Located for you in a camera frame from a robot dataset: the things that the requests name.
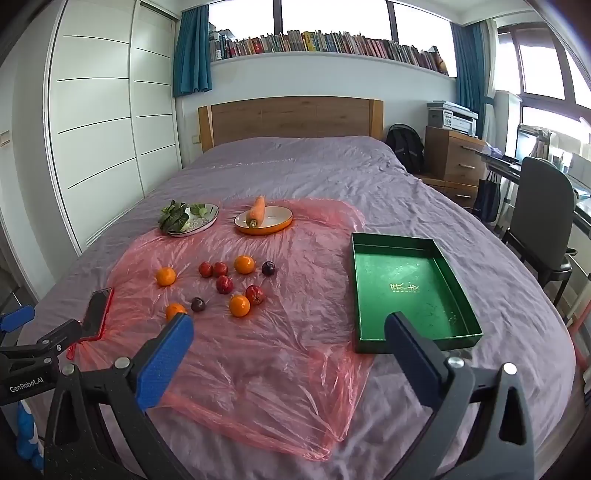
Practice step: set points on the row of books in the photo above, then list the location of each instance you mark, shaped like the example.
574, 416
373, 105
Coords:
323, 44

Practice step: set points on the green tray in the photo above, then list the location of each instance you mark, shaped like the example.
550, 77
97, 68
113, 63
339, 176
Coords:
406, 277

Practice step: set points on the wooden drawer cabinet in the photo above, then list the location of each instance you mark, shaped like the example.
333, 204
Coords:
450, 157

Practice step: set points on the glass desk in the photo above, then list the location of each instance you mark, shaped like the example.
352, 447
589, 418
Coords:
581, 184

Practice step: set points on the black backpack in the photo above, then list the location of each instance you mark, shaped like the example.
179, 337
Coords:
406, 147

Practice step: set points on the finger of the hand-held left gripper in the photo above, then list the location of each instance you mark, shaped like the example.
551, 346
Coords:
18, 318
55, 344

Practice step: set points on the wooden headboard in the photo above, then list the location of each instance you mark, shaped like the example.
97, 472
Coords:
295, 117

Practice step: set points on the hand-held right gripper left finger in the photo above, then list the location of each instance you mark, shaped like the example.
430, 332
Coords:
166, 355

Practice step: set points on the orange rimmed plate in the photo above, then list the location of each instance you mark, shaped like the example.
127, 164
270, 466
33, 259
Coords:
277, 217

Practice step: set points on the phone in red case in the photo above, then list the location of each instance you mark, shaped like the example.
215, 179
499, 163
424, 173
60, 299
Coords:
96, 314

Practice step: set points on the brown framed window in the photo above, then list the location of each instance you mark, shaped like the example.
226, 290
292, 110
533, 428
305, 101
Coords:
540, 64

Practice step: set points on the carrot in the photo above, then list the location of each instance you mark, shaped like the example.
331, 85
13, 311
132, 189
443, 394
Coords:
257, 212

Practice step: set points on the teal curtain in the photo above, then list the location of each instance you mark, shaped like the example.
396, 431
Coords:
191, 50
468, 74

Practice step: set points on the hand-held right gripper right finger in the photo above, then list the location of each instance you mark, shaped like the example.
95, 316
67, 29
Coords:
413, 355

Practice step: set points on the pink plastic sheet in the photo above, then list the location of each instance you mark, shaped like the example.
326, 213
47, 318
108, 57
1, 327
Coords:
258, 369

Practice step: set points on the mandarin orange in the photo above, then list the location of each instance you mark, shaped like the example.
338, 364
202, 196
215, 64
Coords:
244, 264
239, 305
173, 310
166, 276

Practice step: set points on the grey office chair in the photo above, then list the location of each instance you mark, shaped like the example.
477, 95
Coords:
540, 203

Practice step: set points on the green leafy vegetable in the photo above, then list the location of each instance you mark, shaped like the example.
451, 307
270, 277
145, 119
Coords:
173, 217

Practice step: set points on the black shopping bag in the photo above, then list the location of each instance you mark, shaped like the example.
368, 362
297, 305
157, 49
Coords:
485, 196

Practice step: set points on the patterned white plate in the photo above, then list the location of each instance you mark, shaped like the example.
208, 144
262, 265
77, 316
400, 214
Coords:
206, 218

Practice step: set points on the white wardrobe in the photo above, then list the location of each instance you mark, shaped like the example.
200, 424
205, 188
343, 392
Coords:
101, 138

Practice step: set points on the person's left hand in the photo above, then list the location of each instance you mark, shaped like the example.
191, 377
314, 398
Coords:
28, 434

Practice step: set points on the small red apple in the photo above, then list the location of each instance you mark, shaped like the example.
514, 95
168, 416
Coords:
205, 269
224, 284
220, 268
254, 294

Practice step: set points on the grey printer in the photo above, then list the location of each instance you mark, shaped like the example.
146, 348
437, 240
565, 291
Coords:
452, 117

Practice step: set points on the dark purple plum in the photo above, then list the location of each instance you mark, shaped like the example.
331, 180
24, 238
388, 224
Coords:
268, 268
198, 304

